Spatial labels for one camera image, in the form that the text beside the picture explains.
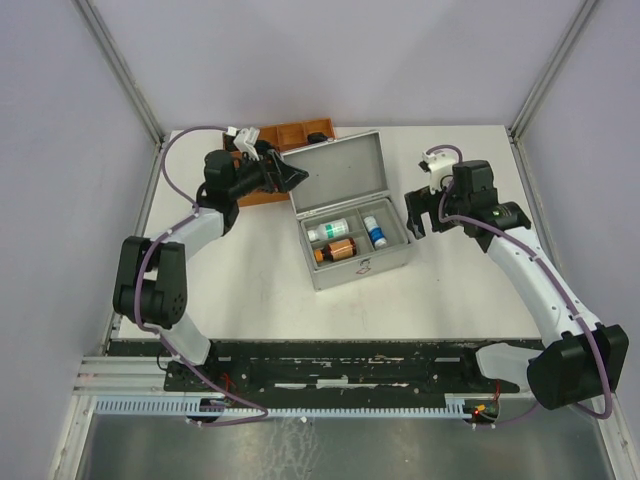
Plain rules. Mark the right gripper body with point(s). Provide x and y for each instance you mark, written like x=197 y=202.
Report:
x=437 y=224

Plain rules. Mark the brown bottle orange cap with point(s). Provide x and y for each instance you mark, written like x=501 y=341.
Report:
x=336 y=251

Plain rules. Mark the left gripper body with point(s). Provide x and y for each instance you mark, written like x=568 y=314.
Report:
x=268 y=180

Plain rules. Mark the clear bottle white cap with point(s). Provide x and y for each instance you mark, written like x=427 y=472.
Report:
x=328 y=230

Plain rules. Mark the white slotted cable duct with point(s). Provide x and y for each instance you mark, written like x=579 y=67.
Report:
x=208 y=405

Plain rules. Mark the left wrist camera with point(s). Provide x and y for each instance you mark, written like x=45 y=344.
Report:
x=242 y=140

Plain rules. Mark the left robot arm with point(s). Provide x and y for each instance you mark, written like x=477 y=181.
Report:
x=151 y=288

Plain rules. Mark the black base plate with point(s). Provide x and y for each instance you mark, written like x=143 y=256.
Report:
x=315 y=373

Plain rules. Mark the white blue bandage roll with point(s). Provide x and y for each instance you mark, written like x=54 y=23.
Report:
x=375 y=233

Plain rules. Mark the grey metal first aid box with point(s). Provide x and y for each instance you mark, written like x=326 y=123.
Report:
x=342 y=173

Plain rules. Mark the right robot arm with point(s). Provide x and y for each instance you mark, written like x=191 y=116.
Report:
x=581 y=357

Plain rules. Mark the grey plastic divider tray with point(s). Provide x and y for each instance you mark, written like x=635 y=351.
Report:
x=368 y=259

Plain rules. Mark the wooden compartment tray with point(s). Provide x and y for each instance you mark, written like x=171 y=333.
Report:
x=285 y=137

